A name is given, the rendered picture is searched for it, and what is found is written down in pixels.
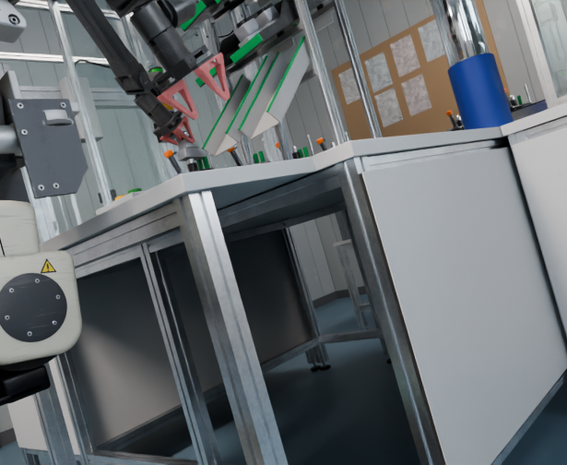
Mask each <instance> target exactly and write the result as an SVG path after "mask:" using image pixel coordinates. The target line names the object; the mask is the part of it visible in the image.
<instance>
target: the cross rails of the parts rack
mask: <svg viewBox="0 0 567 465"><path fill-rule="evenodd" d="M253 1H254V0H233V1H232V2H230V3H229V4H228V5H226V6H225V7H223V8H222V9H221V10H220V11H219V12H218V13H217V14H215V15H214V16H213V17H211V18H210V23H211V24H215V23H216V22H218V21H219V20H220V19H222V18H223V17H225V16H226V15H227V14H229V13H230V12H231V11H232V10H233V9H234V8H235V7H237V6H238V5H240V4H241V3H242V2H244V3H245V4H246V5H247V6H248V5H249V4H251V3H252V2H253ZM332 9H334V5H333V1H332V2H331V3H329V4H328V5H326V6H324V7H322V8H321V9H319V10H318V11H316V12H315V13H313V14H312V15H311V18H312V21H313V22H314V21H315V20H317V19H318V18H320V17H321V16H323V15H324V14H326V13H328V12H329V11H331V10H332ZM301 31H303V29H302V25H301V23H298V24H297V25H296V26H295V27H292V28H290V29H289V30H287V31H285V32H284V34H282V35H281V36H279V37H276V38H275V39H274V40H272V41H271V42H269V43H267V44H266V45H264V46H263V47H261V49H258V51H256V52H255V53H253V54H251V55H250V56H248V57H247V58H245V59H243V60H242V61H241V62H240V63H238V64H237V65H235V66H233V67H231V68H230V69H228V70H227V71H225V75H226V77H230V76H232V75H233V74H235V73H236V72H238V71H240V70H241V69H243V68H244V67H246V66H248V65H249V64H251V63H252V62H253V61H255V60H257V59H258V58H260V57H261V56H263V55H264V54H267V53H268V52H270V51H271V50H273V49H275V48H276V47H278V46H279V45H280V44H281V43H283V42H285V41H287V40H288V39H290V38H292V37H293V36H295V35H296V34H298V33H300V32H301Z"/></svg>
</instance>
